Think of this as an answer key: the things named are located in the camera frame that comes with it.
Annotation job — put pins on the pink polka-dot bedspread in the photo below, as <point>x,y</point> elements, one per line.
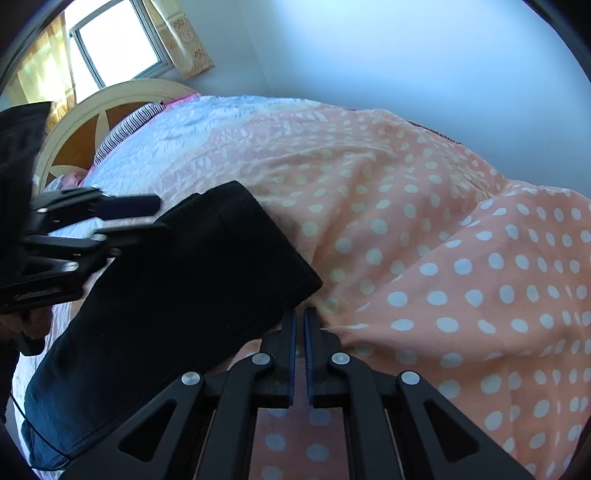
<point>415,230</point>

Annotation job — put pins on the person's left hand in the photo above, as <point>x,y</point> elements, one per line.
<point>36,323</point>

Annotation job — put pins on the cream wooden bed headboard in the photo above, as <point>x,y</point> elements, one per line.
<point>76,147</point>

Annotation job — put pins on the striped pillow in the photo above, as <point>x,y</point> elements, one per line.
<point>124,127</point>

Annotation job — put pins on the pink folded blanket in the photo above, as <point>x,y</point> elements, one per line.
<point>71,181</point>

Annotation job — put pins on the window behind headboard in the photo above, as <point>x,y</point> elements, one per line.
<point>115,41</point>

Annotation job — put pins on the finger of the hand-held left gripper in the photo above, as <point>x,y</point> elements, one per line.
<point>138,237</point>
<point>131,204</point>

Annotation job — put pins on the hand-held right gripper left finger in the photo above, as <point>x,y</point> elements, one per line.
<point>292,360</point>

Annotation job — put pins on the yellow patterned curtain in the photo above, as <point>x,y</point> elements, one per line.
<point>39,69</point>

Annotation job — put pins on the person's dark clothing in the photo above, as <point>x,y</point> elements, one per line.
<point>18,157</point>

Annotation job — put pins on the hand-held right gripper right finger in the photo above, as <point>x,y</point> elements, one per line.
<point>308,360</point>

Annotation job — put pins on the beige patterned curtain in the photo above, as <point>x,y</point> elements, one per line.
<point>184,41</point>

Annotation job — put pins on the black pants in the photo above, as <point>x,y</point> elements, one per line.
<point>184,286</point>

